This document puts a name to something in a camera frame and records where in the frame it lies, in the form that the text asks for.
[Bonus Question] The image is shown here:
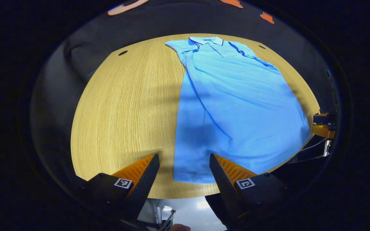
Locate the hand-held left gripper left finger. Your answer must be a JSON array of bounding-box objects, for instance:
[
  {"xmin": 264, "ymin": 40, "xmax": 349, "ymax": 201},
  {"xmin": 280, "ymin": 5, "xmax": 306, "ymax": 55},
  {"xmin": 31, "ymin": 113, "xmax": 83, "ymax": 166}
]
[{"xmin": 82, "ymin": 154, "xmax": 160, "ymax": 230}]

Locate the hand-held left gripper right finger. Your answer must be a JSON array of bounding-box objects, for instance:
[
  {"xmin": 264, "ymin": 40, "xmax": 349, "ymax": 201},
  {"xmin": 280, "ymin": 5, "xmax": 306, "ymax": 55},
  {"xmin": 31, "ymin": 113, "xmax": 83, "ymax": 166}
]
[{"xmin": 209, "ymin": 153, "xmax": 288, "ymax": 229}]

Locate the light blue T-shirt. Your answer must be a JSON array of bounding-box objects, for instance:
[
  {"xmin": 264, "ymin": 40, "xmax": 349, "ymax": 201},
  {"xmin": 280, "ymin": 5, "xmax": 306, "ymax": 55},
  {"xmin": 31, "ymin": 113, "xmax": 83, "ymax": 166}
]
[{"xmin": 165, "ymin": 36, "xmax": 311, "ymax": 184}]

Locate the white table leg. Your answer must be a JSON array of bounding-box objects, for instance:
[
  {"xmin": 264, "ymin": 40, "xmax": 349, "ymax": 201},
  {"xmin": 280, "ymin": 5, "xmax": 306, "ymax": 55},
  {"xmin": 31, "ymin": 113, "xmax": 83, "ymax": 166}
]
[{"xmin": 138, "ymin": 198, "xmax": 164, "ymax": 225}]

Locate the grey metal rod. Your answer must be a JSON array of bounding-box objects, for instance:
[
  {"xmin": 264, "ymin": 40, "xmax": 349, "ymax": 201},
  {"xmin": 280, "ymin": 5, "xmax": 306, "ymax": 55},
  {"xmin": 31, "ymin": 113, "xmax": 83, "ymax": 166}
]
[{"xmin": 158, "ymin": 209, "xmax": 176, "ymax": 231}]

